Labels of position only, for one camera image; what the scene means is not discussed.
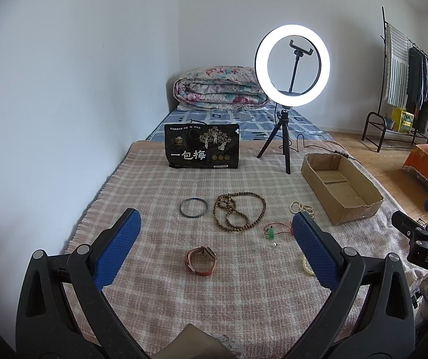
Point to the brown cardboard tray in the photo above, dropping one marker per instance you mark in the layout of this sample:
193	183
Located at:
345	193

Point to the red cord jade pendant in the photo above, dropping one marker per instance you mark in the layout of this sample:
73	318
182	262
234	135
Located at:
274	229

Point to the black printed snack bag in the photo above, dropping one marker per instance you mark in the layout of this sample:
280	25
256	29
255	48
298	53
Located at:
202	146

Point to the yellow box on rack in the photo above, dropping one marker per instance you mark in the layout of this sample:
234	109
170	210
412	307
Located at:
402	120

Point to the black clothes rack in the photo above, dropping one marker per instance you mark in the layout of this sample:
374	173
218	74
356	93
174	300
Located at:
378	127

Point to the dark hanging clothes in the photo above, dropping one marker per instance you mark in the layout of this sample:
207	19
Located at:
417	89

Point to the folded floral quilt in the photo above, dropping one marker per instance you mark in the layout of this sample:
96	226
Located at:
220	87

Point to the blue patterned bed sheet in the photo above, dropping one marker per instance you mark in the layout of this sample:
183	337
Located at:
254	124

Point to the pink plaid blanket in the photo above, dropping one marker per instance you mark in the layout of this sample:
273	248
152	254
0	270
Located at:
258	296

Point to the white ring light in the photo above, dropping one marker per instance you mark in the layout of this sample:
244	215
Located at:
303	42

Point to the striped hanging towel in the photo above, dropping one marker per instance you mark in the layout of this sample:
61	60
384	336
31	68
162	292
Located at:
396	67

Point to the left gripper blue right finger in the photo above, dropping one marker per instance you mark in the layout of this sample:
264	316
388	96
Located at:
368	313

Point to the brown leather wrist watch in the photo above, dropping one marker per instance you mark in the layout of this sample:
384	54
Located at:
201	261

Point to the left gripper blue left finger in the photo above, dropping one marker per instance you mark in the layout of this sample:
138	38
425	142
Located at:
62	310

